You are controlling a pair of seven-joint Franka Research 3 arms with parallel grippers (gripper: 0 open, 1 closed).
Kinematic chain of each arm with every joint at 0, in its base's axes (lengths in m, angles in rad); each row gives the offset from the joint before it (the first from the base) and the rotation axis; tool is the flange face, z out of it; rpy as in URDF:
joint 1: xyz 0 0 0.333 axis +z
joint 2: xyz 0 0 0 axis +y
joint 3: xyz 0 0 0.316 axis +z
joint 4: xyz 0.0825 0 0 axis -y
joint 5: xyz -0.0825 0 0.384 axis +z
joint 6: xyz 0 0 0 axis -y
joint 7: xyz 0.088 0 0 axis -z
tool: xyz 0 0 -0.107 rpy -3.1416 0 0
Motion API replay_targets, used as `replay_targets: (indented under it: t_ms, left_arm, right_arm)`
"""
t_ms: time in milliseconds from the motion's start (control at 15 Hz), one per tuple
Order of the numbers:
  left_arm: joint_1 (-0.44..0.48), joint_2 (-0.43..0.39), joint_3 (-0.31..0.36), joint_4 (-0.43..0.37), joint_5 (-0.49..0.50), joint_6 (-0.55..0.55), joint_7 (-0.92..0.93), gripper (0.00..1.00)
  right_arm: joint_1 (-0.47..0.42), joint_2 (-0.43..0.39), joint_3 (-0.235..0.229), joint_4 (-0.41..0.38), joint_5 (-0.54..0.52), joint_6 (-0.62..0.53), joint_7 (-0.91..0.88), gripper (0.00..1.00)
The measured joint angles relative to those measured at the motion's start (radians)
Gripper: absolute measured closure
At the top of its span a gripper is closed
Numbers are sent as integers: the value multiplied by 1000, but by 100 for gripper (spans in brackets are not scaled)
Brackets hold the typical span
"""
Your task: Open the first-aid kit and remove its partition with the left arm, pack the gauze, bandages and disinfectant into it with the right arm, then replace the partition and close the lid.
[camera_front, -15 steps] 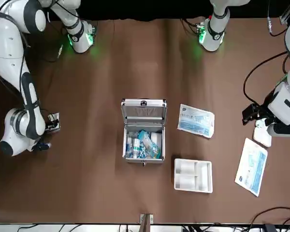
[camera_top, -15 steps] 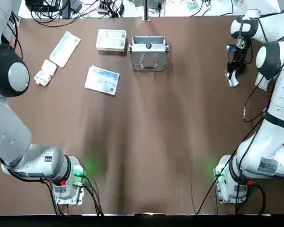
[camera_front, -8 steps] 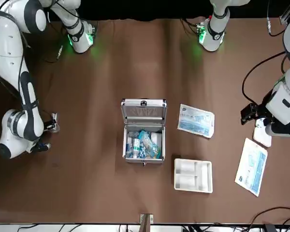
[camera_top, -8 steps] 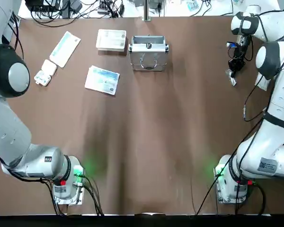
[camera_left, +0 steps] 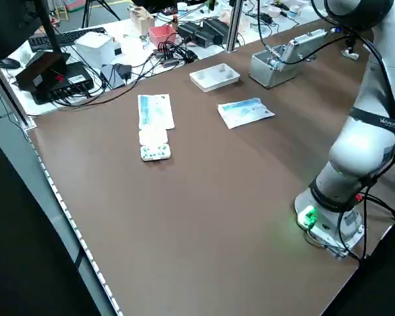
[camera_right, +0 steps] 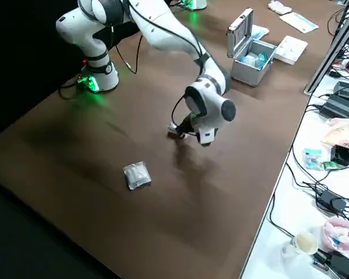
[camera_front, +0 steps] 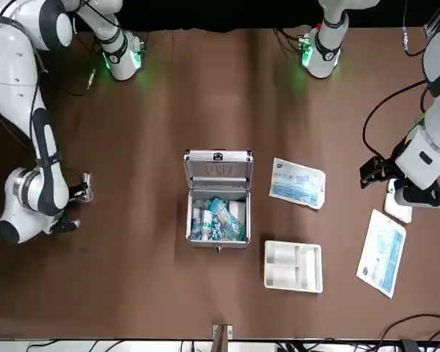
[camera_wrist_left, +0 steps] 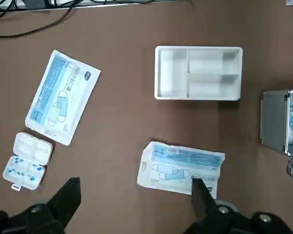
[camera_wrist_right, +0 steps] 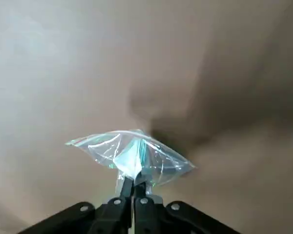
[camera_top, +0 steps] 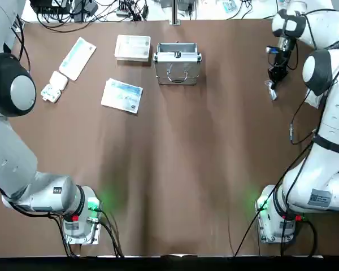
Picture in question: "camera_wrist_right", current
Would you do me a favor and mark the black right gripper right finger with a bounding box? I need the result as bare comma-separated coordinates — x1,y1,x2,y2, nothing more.
133,180,242,234

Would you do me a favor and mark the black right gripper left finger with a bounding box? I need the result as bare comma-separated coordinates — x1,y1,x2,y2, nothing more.
17,176,134,234

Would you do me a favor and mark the clear zip bag with gauze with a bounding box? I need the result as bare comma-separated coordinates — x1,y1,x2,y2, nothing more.
64,128,197,193

